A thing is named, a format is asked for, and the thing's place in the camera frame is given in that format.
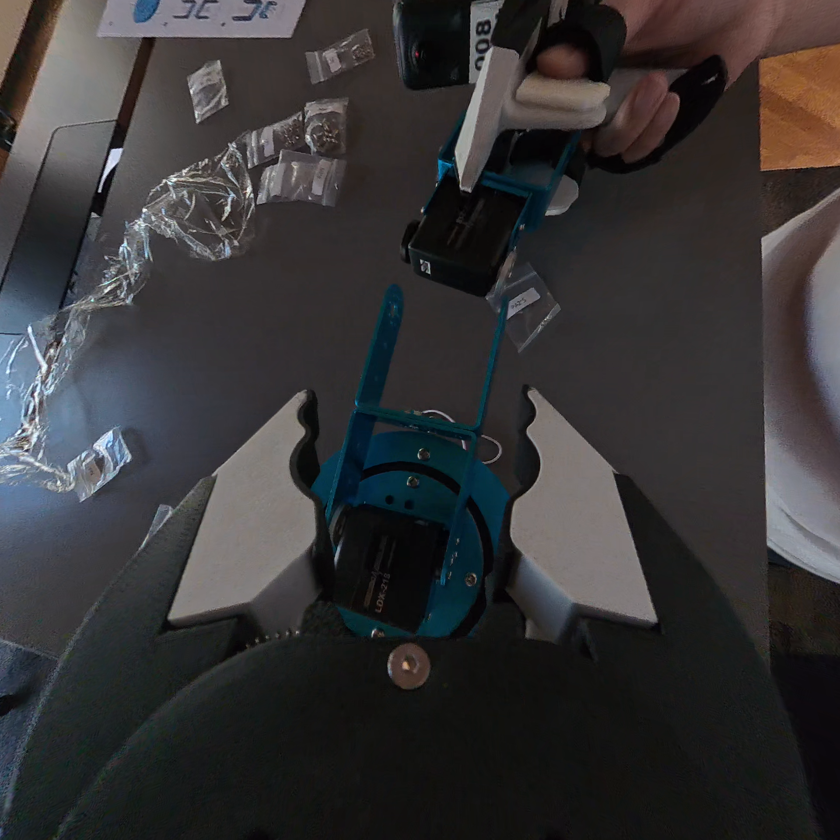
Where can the crumpled clear plastic wrap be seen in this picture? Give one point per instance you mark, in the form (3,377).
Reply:
(197,210)

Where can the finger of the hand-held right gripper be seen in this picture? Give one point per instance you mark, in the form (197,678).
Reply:
(564,197)
(485,111)

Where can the blue round robot arm base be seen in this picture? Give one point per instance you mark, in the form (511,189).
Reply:
(426,472)

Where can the dark grey desk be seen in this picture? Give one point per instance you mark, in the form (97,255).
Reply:
(623,394)

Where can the white assembly instruction sheet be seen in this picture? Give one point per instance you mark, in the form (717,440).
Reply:
(210,16)

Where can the person's white shirt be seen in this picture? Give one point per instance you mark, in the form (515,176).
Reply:
(807,394)

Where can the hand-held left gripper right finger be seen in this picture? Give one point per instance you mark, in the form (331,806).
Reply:
(577,538)

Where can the person's right hand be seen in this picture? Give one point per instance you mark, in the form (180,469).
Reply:
(689,33)

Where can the blue bracket servo assembly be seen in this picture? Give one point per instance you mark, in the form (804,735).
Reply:
(459,236)

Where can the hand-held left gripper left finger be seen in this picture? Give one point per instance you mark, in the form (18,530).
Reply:
(249,538)

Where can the grey laptop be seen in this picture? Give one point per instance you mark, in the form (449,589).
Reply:
(52,210)

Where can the person's right forearm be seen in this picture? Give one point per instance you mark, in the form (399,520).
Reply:
(814,23)

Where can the small clear screw bag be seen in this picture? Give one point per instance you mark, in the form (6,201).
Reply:
(98,463)
(528,308)
(275,141)
(326,124)
(159,522)
(208,92)
(302,177)
(338,59)

